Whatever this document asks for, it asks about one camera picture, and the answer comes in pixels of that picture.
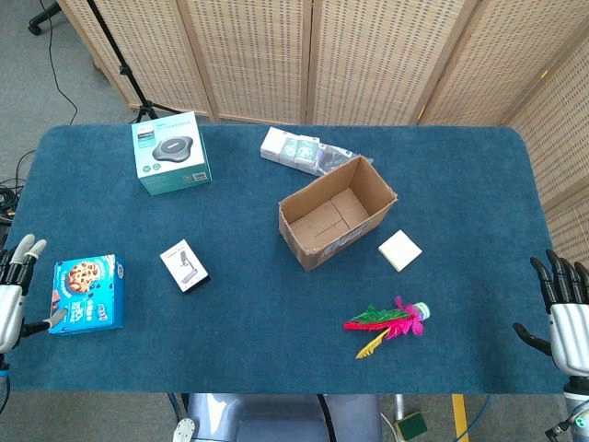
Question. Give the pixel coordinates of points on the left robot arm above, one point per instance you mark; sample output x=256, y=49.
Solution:
x=3, y=382

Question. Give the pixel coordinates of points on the blue cookie box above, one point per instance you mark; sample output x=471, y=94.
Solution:
x=89, y=290

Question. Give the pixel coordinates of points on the cream sticky note pad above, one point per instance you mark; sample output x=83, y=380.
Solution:
x=399, y=251

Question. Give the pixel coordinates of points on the small white black box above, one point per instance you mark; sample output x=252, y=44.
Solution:
x=184, y=265

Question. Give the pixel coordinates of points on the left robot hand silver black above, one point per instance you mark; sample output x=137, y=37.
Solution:
x=10, y=313

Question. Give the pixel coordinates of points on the black tripod stand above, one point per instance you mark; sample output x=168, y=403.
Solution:
x=133, y=83

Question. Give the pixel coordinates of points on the wicker folding screen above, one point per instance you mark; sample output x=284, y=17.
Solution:
x=368, y=55

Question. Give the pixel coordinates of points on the dark item in plastic bag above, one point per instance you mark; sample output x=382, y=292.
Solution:
x=333, y=156

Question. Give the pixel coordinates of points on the blue table cloth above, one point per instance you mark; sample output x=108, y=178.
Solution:
x=257, y=322

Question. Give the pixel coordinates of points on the metal table leg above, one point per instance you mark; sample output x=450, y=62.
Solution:
x=400, y=407

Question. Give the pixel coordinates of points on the grey robot torso base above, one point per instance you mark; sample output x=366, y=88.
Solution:
x=276, y=419

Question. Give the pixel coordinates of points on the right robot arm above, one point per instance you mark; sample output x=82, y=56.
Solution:
x=575, y=410

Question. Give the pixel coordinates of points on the small plain white box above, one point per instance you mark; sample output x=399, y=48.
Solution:
x=272, y=145

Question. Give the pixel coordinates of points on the green yellow sponge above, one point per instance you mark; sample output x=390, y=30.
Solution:
x=412, y=426

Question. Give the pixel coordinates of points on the teal speakerphone box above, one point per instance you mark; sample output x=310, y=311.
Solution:
x=170, y=152

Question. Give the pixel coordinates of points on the black chair caster base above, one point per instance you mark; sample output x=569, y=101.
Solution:
x=43, y=14

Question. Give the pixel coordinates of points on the small green white box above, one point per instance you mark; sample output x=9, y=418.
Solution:
x=304, y=153
x=289, y=149

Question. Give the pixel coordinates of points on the brown cardboard box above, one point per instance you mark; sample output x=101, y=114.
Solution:
x=322, y=216

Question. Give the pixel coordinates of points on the colourful feather toy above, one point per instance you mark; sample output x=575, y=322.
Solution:
x=396, y=320

